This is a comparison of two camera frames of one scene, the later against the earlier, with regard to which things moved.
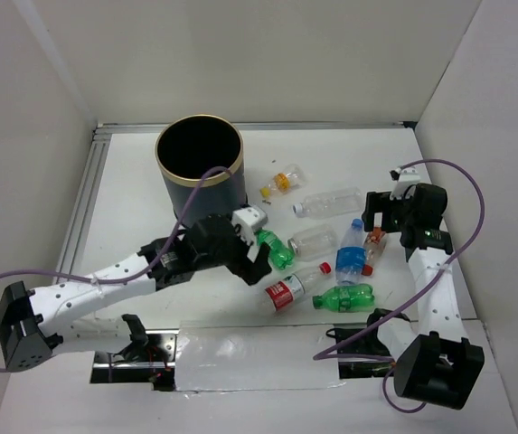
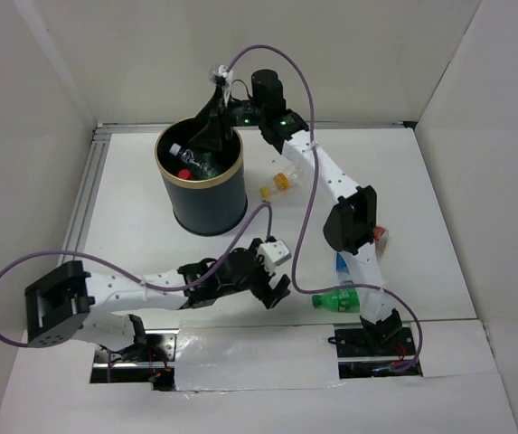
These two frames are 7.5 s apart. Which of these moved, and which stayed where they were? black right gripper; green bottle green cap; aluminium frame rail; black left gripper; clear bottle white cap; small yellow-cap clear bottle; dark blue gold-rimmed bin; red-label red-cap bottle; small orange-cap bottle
Moved: clear bottle white cap; black left gripper; black right gripper; red-label red-cap bottle
Stayed: small yellow-cap clear bottle; small orange-cap bottle; green bottle green cap; aluminium frame rail; dark blue gold-rimmed bin
